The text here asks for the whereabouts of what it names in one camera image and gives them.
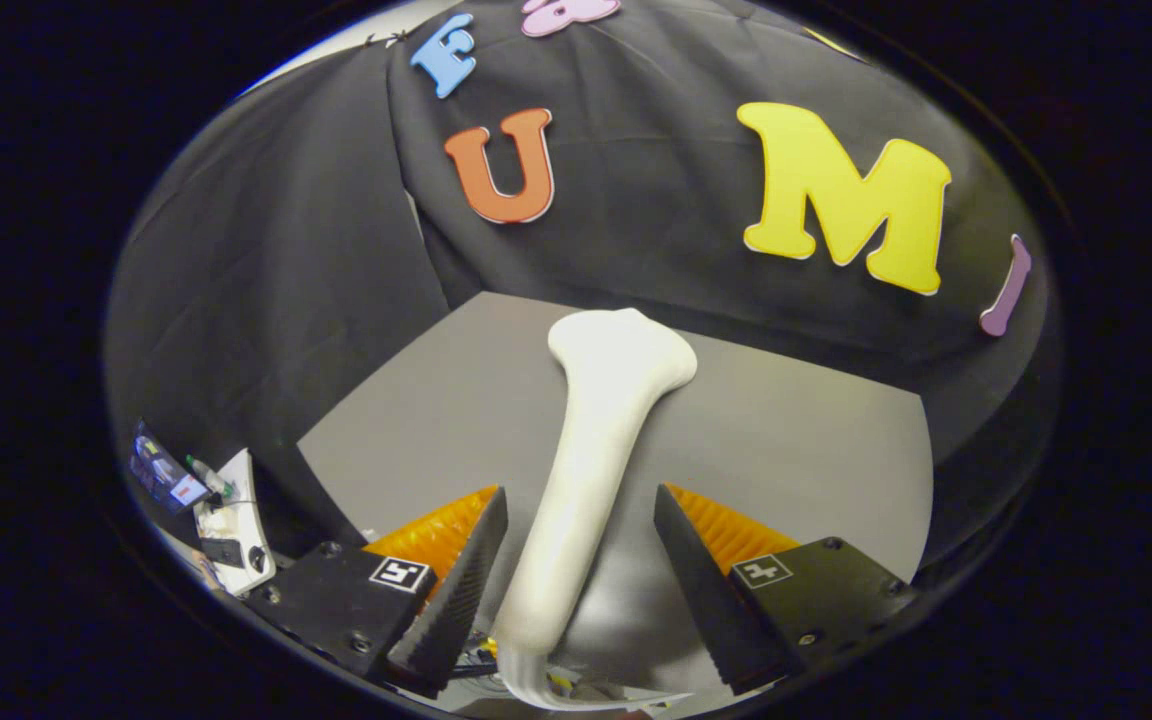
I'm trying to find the black backdrop cloth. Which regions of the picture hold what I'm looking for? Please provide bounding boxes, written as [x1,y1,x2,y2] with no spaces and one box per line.
[106,0,1052,561]

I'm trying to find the white side board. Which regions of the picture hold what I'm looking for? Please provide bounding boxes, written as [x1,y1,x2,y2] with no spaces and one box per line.
[194,448,279,598]

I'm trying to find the white garment steamer hose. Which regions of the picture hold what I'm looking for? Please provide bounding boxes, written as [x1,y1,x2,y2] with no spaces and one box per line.
[496,645,697,713]

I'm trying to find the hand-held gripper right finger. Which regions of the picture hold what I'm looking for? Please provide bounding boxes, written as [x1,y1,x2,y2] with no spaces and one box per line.
[654,483,922,698]

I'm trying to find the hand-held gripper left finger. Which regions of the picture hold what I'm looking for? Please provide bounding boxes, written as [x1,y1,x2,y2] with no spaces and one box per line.
[241,486,510,699]

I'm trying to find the dark box with stickers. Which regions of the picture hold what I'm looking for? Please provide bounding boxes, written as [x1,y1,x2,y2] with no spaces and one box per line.
[129,420,215,516]

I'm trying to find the white garment steamer head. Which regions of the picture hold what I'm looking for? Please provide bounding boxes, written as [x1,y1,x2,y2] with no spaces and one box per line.
[491,308,699,656]

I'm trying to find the grey cabinet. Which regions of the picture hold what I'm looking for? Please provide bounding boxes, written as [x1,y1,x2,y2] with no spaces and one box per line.
[296,290,937,701]

